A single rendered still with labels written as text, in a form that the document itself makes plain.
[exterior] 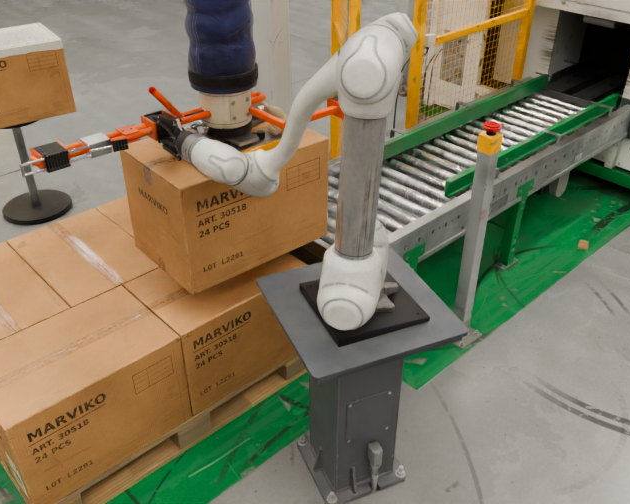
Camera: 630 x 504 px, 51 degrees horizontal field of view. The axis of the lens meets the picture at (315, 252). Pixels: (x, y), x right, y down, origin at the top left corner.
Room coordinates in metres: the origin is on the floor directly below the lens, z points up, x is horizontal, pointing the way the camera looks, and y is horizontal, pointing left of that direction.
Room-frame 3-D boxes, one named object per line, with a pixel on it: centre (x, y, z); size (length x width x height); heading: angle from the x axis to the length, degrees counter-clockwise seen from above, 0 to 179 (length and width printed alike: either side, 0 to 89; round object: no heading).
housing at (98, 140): (1.79, 0.65, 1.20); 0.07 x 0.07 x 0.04; 41
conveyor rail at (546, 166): (2.85, -0.99, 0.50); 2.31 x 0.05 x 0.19; 133
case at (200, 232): (2.09, 0.31, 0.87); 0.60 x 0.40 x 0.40; 130
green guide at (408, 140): (3.53, -0.84, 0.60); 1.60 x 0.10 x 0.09; 133
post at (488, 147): (2.32, -0.67, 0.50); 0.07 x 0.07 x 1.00; 43
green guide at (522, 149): (3.13, -1.21, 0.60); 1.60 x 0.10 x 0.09; 133
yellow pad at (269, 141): (2.03, 0.23, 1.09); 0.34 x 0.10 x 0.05; 131
